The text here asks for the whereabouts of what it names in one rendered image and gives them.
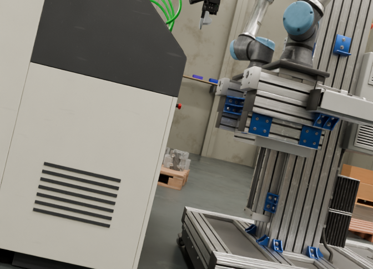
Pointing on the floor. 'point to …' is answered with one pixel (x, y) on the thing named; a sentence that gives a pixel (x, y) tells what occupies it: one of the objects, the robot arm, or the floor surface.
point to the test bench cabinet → (81, 172)
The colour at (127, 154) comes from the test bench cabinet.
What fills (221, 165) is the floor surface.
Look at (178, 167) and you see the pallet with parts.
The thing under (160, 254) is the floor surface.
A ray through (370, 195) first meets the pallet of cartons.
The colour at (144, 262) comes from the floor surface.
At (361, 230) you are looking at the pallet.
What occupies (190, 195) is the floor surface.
